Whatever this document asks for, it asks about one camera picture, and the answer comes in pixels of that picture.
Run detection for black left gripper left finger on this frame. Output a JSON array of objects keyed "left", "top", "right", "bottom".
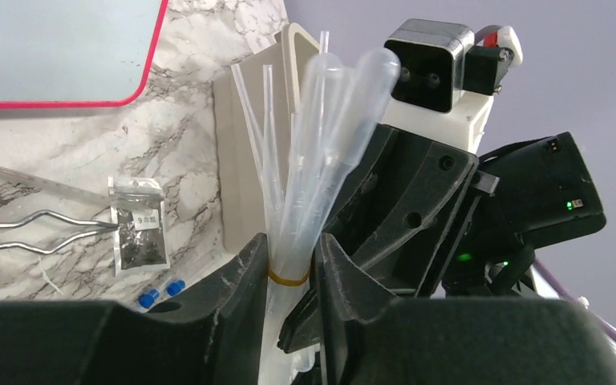
[{"left": 0, "top": 233, "right": 268, "bottom": 384}]

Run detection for small bag black granules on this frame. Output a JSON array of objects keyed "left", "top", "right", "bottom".
[{"left": 107, "top": 176, "right": 171, "bottom": 277}]

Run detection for metal crucible tongs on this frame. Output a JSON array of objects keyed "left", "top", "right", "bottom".
[{"left": 0, "top": 209, "right": 119, "bottom": 255}]

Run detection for glass thermometer rod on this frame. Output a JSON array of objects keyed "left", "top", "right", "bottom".
[{"left": 0, "top": 166, "right": 111, "bottom": 207}]

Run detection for blue capped test tube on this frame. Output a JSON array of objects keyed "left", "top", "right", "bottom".
[
  {"left": 165, "top": 279, "right": 186, "bottom": 297},
  {"left": 136, "top": 288, "right": 160, "bottom": 310}
]

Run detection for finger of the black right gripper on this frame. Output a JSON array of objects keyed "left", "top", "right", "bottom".
[
  {"left": 334, "top": 124, "right": 479, "bottom": 296},
  {"left": 278, "top": 175, "right": 448, "bottom": 355}
]

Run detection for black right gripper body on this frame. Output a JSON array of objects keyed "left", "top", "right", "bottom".
[{"left": 442, "top": 132, "right": 606, "bottom": 297}]

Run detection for pink framed whiteboard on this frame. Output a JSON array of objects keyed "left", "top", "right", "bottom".
[{"left": 0, "top": 0, "right": 168, "bottom": 109}]

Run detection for bundle of clear pipettes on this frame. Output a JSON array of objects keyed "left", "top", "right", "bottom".
[{"left": 232, "top": 32, "right": 401, "bottom": 384}]

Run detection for beige plastic bin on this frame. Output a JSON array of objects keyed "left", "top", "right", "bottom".
[{"left": 212, "top": 22, "right": 325, "bottom": 256}]

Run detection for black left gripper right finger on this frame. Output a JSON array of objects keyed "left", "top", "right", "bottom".
[{"left": 315, "top": 233, "right": 616, "bottom": 385}]

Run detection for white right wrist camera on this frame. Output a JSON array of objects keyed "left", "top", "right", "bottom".
[{"left": 382, "top": 18, "right": 524, "bottom": 153}]

